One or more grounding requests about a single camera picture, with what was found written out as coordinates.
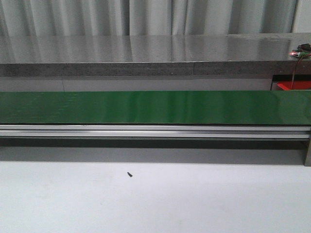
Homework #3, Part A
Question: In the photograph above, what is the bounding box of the red and black wire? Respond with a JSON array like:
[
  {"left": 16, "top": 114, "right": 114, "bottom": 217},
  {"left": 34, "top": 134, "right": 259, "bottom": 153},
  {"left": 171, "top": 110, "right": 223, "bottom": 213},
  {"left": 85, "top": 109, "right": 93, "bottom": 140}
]
[{"left": 290, "top": 57, "right": 303, "bottom": 90}]

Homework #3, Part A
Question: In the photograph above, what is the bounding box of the red plastic tray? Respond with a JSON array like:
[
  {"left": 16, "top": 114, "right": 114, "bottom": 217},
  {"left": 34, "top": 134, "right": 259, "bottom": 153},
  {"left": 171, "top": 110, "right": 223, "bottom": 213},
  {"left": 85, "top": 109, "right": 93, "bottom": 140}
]
[{"left": 277, "top": 81, "right": 311, "bottom": 91}]

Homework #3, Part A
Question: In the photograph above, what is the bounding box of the grey curtain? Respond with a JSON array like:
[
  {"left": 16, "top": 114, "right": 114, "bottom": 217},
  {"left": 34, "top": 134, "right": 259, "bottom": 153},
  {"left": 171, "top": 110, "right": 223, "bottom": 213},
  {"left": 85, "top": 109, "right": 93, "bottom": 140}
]
[{"left": 0, "top": 0, "right": 298, "bottom": 37}]

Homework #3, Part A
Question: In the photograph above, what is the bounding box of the circuit board with red LED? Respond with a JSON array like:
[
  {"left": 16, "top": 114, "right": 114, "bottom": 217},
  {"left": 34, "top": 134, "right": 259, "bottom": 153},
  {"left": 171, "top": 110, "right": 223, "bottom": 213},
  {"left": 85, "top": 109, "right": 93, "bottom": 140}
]
[{"left": 289, "top": 43, "right": 311, "bottom": 58}]

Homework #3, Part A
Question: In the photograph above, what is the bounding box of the aluminium conveyor frame rail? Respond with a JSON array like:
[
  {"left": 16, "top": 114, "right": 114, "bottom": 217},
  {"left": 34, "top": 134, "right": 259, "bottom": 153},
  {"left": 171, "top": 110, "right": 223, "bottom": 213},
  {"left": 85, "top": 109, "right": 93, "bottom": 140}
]
[{"left": 0, "top": 124, "right": 311, "bottom": 166}]

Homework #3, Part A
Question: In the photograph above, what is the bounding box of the green conveyor belt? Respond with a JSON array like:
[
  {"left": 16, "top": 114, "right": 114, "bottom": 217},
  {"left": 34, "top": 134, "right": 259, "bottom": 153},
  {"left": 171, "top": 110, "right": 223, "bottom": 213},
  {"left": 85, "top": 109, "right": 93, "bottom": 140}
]
[{"left": 0, "top": 91, "right": 311, "bottom": 125}]

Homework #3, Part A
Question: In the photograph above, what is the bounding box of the grey stone counter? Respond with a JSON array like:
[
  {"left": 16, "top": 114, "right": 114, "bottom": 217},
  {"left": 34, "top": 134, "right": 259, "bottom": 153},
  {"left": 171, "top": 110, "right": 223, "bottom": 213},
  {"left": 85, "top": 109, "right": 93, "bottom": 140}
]
[{"left": 0, "top": 33, "right": 311, "bottom": 77}]

